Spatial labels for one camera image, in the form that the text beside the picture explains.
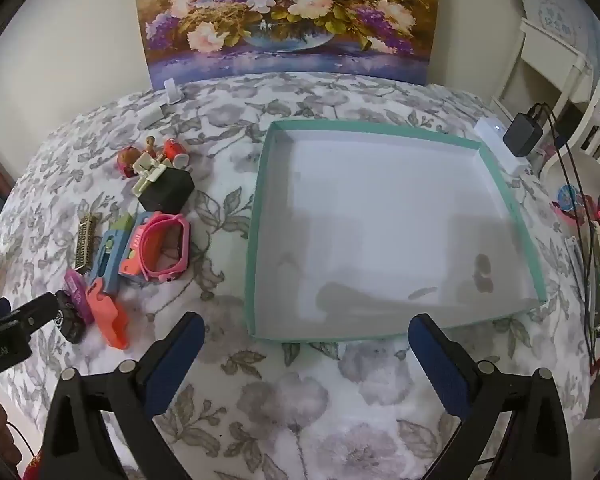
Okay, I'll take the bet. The brown dog toy figure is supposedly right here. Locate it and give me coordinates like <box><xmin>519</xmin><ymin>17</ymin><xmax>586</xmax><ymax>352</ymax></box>
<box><xmin>116</xmin><ymin>135</ymin><xmax>160</xmax><ymax>179</ymax></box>

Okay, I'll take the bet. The blue and orange toy gun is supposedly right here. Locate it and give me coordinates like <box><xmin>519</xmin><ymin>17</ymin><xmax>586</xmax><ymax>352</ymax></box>
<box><xmin>117</xmin><ymin>211</ymin><xmax>153</xmax><ymax>278</ymax></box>

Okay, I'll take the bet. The cream hair claw clip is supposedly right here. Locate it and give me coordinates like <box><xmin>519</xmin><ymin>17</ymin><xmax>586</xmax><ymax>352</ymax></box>
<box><xmin>132</xmin><ymin>152</ymin><xmax>173</xmax><ymax>198</ymax></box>

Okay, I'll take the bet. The round blue sticker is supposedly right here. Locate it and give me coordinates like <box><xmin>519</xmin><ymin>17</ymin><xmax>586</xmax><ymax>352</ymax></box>
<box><xmin>552</xmin><ymin>185</ymin><xmax>598</xmax><ymax>223</ymax></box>

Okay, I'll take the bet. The red tube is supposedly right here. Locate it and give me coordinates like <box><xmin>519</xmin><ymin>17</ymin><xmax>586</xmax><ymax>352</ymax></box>
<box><xmin>162</xmin><ymin>137</ymin><xmax>190</xmax><ymax>170</ymax></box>

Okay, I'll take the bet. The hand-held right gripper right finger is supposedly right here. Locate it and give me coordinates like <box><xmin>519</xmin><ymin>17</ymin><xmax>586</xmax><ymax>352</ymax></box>
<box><xmin>407</xmin><ymin>312</ymin><xmax>573</xmax><ymax>480</ymax></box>

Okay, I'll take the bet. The grey floral bed sheet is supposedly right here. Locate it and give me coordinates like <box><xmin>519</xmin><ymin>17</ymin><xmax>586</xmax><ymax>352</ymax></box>
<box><xmin>0</xmin><ymin>72</ymin><xmax>600</xmax><ymax>480</ymax></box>

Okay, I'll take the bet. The magenta packet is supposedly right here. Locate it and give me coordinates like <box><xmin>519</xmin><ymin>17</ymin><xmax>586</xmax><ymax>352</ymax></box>
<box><xmin>64</xmin><ymin>269</ymin><xmax>96</xmax><ymax>326</ymax></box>

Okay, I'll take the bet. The black plugged-in charger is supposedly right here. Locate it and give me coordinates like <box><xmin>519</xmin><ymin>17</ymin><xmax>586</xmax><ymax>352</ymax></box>
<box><xmin>502</xmin><ymin>110</ymin><xmax>544</xmax><ymax>157</ymax></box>

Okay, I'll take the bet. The teal cardboard box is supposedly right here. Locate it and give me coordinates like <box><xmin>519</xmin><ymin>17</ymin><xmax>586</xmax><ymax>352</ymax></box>
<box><xmin>243</xmin><ymin>120</ymin><xmax>547</xmax><ymax>345</ymax></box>

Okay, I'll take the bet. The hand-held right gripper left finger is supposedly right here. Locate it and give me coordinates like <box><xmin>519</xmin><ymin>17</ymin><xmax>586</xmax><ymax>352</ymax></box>
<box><xmin>37</xmin><ymin>311</ymin><xmax>206</xmax><ymax>480</ymax></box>

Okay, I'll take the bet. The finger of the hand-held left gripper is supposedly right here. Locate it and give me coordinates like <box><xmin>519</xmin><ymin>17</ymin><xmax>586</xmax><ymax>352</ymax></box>
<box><xmin>0</xmin><ymin>292</ymin><xmax>63</xmax><ymax>343</ymax></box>

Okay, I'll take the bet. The flower painting poster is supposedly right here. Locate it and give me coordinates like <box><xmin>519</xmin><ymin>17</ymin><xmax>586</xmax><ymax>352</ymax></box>
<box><xmin>132</xmin><ymin>0</ymin><xmax>443</xmax><ymax>92</ymax></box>

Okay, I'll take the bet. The black cable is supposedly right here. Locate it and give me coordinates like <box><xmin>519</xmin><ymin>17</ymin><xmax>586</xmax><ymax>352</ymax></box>
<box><xmin>527</xmin><ymin>101</ymin><xmax>600</xmax><ymax>368</ymax></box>

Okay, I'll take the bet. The black cube charger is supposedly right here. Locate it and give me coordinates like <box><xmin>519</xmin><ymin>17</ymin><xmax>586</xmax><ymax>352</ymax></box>
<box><xmin>137</xmin><ymin>166</ymin><xmax>196</xmax><ymax>214</ymax></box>

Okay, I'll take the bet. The white charger block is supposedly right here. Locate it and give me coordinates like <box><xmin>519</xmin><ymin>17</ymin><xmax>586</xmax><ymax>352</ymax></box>
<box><xmin>137</xmin><ymin>102</ymin><xmax>163</xmax><ymax>128</ymax></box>

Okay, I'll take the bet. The white power strip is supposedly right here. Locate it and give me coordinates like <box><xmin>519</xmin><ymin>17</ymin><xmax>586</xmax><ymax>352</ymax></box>
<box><xmin>475</xmin><ymin>116</ymin><xmax>531</xmax><ymax>176</ymax></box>

